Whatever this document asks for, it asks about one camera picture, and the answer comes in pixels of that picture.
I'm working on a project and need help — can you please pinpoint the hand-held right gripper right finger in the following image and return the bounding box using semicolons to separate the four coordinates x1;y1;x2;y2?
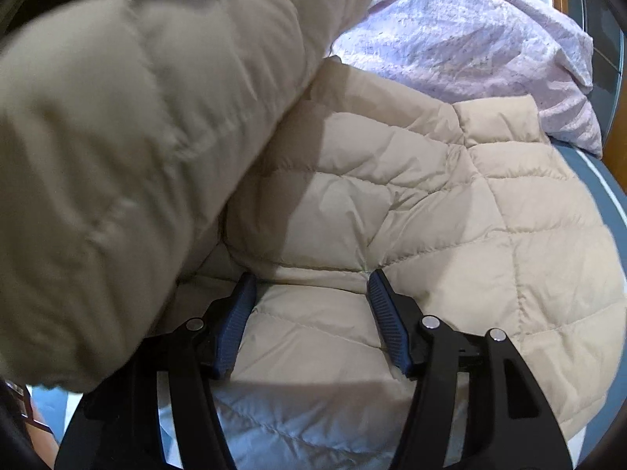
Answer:
366;268;574;470

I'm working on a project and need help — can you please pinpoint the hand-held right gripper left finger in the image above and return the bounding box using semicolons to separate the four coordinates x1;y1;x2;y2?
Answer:
54;271;259;470

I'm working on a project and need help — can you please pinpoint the beige puffer jacket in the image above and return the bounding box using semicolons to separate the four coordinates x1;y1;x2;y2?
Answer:
0;0;627;470

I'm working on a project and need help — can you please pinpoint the blue striped bed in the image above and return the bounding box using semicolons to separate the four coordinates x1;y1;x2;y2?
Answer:
27;137;627;470

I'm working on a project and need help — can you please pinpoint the pink floral pillow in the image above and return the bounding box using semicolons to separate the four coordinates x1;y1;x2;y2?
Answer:
330;0;605;158

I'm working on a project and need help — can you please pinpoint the frosted glass door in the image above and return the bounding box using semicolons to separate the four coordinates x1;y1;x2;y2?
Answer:
567;0;627;157

